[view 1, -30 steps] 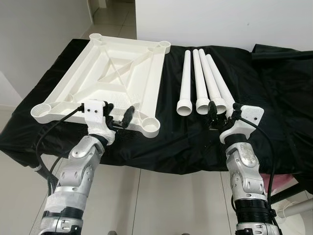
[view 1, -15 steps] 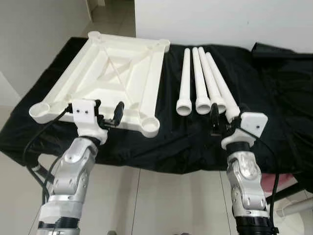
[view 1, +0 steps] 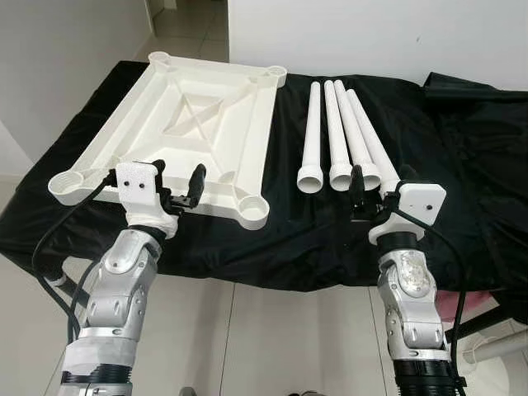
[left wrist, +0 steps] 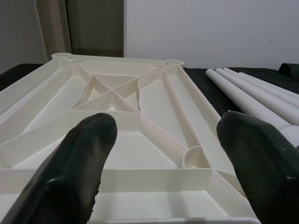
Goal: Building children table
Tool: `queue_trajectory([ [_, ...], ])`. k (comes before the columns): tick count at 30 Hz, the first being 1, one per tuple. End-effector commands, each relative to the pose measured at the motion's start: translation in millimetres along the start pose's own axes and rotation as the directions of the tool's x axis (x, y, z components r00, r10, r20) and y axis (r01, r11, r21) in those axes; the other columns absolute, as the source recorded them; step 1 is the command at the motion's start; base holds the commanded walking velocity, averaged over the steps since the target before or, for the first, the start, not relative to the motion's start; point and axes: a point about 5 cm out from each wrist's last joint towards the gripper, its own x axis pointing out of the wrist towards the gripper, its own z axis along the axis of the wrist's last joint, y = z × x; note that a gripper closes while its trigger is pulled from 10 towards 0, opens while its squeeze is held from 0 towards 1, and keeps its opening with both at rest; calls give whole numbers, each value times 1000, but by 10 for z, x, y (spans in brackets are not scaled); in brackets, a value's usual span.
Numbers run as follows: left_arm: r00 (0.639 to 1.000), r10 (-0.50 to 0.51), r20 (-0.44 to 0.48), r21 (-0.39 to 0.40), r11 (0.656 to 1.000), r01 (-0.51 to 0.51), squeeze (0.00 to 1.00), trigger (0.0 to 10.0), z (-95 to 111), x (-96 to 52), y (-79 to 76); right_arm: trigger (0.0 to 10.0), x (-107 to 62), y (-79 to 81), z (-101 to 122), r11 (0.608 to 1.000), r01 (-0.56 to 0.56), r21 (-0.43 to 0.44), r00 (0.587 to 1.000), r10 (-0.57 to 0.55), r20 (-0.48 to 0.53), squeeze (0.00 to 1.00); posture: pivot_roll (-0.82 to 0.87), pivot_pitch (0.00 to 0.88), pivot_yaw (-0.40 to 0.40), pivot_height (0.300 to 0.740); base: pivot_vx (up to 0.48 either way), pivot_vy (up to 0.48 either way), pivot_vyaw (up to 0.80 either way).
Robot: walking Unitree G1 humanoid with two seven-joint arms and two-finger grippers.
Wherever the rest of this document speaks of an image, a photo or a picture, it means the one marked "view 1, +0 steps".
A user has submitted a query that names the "white plastic table leg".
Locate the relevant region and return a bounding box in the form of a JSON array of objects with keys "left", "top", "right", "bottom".
[
  {"left": 323, "top": 79, "right": 356, "bottom": 192},
  {"left": 332, "top": 79, "right": 383, "bottom": 191},
  {"left": 344, "top": 87, "right": 403, "bottom": 192},
  {"left": 296, "top": 81, "right": 325, "bottom": 195}
]

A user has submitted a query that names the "white plastic table top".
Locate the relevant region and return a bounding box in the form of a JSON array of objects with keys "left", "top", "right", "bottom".
[{"left": 48, "top": 51, "right": 288, "bottom": 230}]

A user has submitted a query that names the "black table cloth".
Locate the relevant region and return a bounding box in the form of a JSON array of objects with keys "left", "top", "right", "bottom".
[{"left": 0, "top": 59, "right": 528, "bottom": 324}]

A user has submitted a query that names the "black metal rod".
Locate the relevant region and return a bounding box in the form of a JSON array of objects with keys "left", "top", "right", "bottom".
[{"left": 45, "top": 275, "right": 93, "bottom": 308}]

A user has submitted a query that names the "pink plastic object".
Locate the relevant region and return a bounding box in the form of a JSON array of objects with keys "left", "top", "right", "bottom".
[{"left": 436, "top": 289, "right": 496, "bottom": 323}]

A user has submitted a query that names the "black metal bar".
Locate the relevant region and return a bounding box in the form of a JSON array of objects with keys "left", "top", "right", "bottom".
[{"left": 455, "top": 304, "right": 528, "bottom": 341}]

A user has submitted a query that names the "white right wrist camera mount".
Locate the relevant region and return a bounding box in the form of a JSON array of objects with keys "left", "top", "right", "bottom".
[{"left": 369, "top": 181, "right": 447, "bottom": 246}]

